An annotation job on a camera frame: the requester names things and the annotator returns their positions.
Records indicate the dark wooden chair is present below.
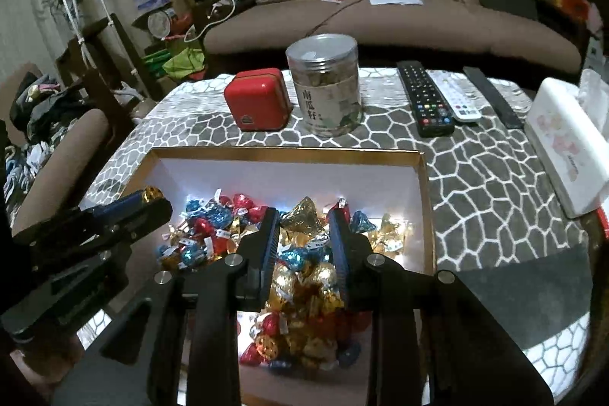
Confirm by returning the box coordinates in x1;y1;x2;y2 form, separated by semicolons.
54;13;163;126

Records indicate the pile of clothes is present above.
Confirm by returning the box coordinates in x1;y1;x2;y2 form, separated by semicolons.
5;73;91;197

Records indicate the clear plastic jar of seeds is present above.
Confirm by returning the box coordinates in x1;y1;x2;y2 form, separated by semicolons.
285;33;363;138

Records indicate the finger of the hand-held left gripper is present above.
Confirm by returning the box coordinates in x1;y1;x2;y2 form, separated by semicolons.
12;191;165;259
29;198;173;288

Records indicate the white tissue box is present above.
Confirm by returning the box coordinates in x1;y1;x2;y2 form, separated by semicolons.
523;68;609;219

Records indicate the brown armchair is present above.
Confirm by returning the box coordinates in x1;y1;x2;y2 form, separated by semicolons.
0;64;112;236

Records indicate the slim black remote control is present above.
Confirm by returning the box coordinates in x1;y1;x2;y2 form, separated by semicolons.
463;66;524;131

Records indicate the white remote control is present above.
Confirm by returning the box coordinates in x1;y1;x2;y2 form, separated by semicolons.
426;70;483;124

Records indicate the white cable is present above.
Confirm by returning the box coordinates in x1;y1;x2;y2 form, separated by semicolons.
185;0;274;40

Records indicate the green bag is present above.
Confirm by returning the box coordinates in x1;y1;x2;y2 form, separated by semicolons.
143;47;205;83

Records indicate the pile of foil-wrapped chocolates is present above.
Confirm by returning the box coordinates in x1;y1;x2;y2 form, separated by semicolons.
157;192;412;371

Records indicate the round metal tin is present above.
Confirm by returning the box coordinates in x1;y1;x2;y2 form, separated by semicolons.
147;9;174;38

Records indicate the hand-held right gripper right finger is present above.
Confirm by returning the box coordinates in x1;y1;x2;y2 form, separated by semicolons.
327;206;555;406

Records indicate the grey honeycomb tablecloth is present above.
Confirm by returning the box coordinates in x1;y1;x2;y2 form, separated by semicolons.
76;66;591;388

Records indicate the cardboard box with white inside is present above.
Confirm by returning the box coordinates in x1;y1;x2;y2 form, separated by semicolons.
78;145;436;406

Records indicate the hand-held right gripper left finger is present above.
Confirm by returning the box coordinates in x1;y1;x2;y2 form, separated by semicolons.
50;207;282;406

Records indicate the red square tin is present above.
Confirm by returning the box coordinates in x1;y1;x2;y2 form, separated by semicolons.
223;67;292;132

